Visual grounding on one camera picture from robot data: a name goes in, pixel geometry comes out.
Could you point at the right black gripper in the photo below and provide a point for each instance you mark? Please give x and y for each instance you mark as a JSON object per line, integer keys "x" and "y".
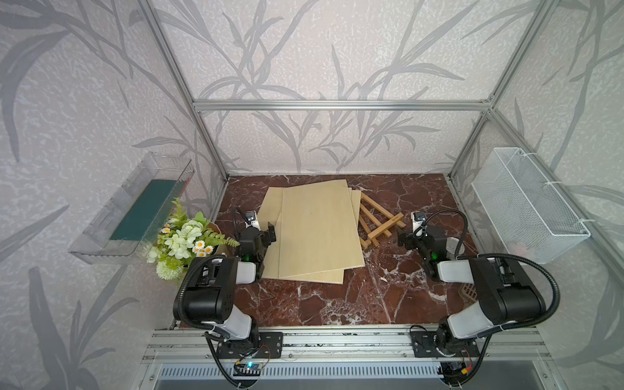
{"x": 416, "y": 240}

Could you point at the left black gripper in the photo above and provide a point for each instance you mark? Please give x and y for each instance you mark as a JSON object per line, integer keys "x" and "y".
{"x": 258, "y": 236}

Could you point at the plywood board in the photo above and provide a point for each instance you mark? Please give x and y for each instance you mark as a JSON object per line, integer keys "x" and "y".
{"x": 319, "y": 226}
{"x": 292, "y": 234}

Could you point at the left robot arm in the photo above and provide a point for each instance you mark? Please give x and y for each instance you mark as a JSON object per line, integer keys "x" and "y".
{"x": 206, "y": 298}

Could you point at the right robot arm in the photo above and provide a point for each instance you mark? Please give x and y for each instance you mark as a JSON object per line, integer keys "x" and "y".
{"x": 511, "y": 291}

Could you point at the brown plastic grid scoop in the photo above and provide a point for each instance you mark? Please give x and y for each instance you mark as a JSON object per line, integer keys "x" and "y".
{"x": 468, "y": 293}

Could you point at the artificial flower bouquet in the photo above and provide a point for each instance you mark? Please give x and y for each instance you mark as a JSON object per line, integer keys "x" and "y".
{"x": 181, "y": 240}

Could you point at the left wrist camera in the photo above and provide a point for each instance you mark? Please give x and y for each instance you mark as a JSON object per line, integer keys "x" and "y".
{"x": 251, "y": 219}

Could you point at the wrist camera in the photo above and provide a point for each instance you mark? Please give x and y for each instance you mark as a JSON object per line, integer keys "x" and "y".
{"x": 418, "y": 220}
{"x": 251, "y": 219}

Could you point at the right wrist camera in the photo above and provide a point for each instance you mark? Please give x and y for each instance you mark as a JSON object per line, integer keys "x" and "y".
{"x": 418, "y": 220}

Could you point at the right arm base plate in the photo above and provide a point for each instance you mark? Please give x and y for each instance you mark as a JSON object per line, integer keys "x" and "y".
{"x": 429, "y": 343}

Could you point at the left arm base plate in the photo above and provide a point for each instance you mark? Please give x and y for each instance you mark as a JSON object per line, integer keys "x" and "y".
{"x": 264, "y": 345}

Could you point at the white wire mesh basket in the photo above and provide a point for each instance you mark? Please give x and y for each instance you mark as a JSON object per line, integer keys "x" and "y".
{"x": 530, "y": 216}

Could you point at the clear plastic wall bin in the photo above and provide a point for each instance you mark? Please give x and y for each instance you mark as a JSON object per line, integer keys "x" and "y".
{"x": 125, "y": 229}

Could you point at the aluminium mounting rail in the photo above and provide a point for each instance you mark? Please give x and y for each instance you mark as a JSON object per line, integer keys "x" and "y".
{"x": 355, "y": 343}

